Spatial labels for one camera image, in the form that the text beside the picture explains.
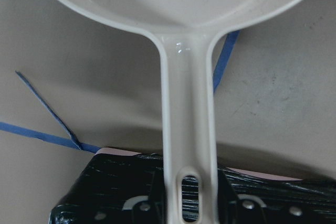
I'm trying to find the beige plastic dustpan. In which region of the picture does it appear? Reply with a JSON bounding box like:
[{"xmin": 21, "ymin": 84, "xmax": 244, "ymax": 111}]
[{"xmin": 58, "ymin": 0, "xmax": 302, "ymax": 223}]

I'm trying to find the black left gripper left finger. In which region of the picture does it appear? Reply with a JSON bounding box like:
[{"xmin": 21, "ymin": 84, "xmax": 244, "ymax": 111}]
[{"xmin": 131, "ymin": 170, "xmax": 166, "ymax": 224}]

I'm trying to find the bin with black trash bag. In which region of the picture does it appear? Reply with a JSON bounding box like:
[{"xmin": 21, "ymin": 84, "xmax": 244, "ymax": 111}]
[{"xmin": 49, "ymin": 153, "xmax": 335, "ymax": 223}]

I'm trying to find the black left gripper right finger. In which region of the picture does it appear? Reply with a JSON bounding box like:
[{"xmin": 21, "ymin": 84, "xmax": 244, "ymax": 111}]
[{"xmin": 217, "ymin": 170, "xmax": 265, "ymax": 224}]

